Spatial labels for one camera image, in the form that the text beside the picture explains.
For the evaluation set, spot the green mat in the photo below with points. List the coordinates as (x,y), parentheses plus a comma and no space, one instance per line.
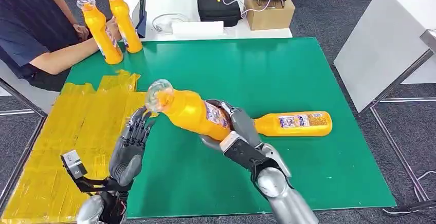
(272,72)

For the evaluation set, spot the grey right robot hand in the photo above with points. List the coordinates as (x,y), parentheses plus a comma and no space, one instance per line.
(247,123)

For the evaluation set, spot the black zip case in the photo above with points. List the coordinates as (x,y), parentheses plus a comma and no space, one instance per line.
(216,11)

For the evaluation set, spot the person's hand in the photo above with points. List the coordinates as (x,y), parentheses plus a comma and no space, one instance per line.
(81,32)
(114,28)

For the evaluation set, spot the grey metal frame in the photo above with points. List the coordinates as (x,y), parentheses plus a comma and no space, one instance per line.
(396,144)

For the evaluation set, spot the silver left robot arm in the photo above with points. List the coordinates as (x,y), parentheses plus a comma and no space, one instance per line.
(90,212)

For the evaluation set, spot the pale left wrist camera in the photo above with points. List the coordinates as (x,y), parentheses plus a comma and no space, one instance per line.
(73,164)

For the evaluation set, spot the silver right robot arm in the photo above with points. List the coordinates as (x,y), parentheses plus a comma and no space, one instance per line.
(289,202)

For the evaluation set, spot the yellow sheet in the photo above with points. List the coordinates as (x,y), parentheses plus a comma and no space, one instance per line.
(68,130)

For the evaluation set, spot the orange drink bottle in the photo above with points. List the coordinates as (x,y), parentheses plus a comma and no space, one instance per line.
(124,21)
(272,125)
(98,32)
(187,110)

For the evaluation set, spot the cardboard box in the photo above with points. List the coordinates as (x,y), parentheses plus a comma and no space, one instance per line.
(270,20)

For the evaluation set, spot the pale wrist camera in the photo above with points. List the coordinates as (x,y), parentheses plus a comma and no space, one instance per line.
(73,164)
(238,149)

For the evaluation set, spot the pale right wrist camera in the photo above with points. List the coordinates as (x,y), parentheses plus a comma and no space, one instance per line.
(238,149)

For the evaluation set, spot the large white board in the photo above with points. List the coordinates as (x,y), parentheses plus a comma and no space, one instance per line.
(381,45)

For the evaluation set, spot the dark tablet with stand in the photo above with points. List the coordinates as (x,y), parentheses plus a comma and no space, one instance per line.
(140,16)

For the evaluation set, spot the flat white box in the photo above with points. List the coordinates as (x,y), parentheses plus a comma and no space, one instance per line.
(197,29)

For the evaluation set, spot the person's right hand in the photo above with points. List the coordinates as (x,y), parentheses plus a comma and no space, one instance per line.
(114,28)

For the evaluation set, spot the dark metal frame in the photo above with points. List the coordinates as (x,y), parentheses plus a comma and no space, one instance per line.
(22,102)

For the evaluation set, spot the person's left hand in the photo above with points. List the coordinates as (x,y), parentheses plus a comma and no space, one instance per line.
(81,32)

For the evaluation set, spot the white table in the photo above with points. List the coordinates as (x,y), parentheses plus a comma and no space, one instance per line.
(170,1)

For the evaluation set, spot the person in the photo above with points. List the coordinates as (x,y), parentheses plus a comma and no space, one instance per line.
(24,21)

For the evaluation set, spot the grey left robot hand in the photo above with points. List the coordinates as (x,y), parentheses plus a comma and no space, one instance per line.
(127,157)

